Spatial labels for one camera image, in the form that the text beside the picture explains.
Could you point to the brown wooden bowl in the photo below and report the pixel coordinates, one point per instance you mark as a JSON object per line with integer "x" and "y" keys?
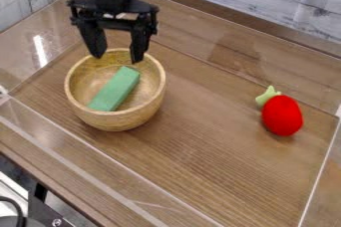
{"x": 90, "y": 74}

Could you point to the clear acrylic tray wall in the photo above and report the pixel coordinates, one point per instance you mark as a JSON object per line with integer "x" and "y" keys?
{"x": 114, "y": 196}

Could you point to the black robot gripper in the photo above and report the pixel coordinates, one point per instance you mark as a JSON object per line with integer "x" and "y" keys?
{"x": 129, "y": 15}

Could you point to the black table frame leg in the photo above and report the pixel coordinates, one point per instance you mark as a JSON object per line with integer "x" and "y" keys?
{"x": 41, "y": 211}

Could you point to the red plush strawberry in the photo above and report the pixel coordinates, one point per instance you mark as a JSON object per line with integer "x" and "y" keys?
{"x": 281, "y": 114}

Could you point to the green rectangular block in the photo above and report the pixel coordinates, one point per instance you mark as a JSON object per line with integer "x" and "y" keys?
{"x": 115, "y": 90}

